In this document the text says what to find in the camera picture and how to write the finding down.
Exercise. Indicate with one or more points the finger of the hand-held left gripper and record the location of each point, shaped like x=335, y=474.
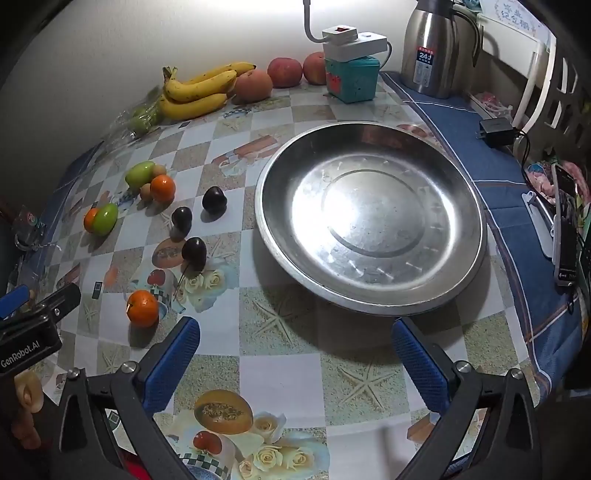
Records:
x=14, y=300
x=57, y=300

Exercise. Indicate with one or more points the white plastic chair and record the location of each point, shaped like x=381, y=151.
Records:
x=538, y=69

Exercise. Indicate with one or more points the blue plaid cloth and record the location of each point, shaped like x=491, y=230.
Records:
x=461, y=134

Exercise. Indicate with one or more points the green jujube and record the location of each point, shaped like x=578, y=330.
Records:
x=140, y=174
x=105, y=219

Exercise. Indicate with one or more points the white phone stand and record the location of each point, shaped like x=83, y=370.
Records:
x=538, y=207

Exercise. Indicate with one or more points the white switch adapter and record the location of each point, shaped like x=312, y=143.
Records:
x=339, y=33

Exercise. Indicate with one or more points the pale orange peach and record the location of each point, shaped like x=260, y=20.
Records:
x=253, y=85

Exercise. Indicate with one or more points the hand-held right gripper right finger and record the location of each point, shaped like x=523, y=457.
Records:
x=420, y=364

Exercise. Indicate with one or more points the teal storage box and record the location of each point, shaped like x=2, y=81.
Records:
x=353, y=83

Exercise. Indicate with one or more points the round steel basin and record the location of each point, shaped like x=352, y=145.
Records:
x=369, y=217

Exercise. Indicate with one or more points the person's left hand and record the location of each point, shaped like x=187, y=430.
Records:
x=28, y=392

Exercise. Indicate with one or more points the red plastic bag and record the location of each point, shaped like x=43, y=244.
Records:
x=491, y=102

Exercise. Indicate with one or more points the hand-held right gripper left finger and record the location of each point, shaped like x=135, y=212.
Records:
x=171, y=364

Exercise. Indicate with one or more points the stainless steel thermos jug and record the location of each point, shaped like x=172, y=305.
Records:
x=427, y=27

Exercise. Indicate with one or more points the small brown longan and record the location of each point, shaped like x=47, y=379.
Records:
x=146, y=191
x=159, y=170

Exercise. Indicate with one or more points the white printed booklet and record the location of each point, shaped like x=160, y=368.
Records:
x=512, y=18

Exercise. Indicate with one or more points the clear plastic packet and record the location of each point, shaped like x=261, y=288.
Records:
x=30, y=228

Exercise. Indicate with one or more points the black charger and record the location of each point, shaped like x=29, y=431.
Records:
x=496, y=131

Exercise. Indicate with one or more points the printed checkered tablecloth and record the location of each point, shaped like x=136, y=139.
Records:
x=277, y=332

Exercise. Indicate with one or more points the basket of snack packets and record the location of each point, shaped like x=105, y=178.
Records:
x=547, y=180

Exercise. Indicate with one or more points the white power strip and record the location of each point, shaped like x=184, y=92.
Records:
x=362, y=48

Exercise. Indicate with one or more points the yellow banana bunch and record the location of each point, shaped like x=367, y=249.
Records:
x=194, y=90

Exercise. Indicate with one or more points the orange tangerine with stem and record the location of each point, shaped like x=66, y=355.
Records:
x=142, y=308

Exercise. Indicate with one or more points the white tray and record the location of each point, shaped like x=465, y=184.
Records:
x=475, y=108

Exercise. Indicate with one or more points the large orange tangerine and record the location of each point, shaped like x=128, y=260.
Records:
x=162, y=188

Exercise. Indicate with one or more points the smartphone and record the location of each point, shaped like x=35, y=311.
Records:
x=565, y=230

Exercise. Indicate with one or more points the clear bag of green fruit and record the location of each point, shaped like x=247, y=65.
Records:
x=138, y=120

